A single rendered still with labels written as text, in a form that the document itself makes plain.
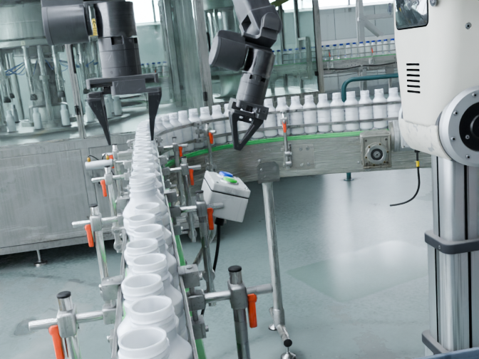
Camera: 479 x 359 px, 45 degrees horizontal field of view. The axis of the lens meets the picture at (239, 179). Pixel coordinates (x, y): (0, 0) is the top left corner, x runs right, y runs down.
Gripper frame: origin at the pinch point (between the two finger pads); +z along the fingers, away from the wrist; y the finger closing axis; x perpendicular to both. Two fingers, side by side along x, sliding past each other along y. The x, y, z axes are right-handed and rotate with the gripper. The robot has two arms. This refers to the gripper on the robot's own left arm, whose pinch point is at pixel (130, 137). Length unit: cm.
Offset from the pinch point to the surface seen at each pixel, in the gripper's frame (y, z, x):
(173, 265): 3.9, 14.0, -20.0
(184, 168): 11, 18, 67
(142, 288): 0.6, 9.2, -37.9
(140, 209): 0.2, 9.9, -5.7
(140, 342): 0.3, 10.2, -46.5
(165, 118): 10, 12, 139
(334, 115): 82, 19, 153
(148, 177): 2.0, 6.1, -1.7
